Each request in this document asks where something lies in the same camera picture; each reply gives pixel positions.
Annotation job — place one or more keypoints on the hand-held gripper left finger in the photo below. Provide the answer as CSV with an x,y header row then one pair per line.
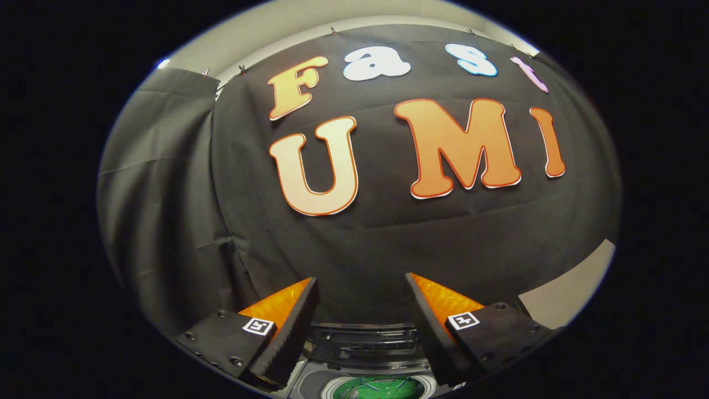
x,y
291,338

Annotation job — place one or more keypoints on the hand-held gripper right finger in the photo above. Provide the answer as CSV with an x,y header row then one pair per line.
x,y
435,338

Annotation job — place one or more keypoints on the dark grey washing machine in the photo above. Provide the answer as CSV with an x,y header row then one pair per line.
x,y
360,341

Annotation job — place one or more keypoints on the green polo shirt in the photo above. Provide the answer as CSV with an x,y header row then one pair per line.
x,y
382,389

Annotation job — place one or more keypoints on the black backdrop cloth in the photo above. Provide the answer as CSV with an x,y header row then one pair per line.
x,y
388,249

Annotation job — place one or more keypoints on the ceiling light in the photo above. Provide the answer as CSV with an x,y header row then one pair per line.
x,y
164,63

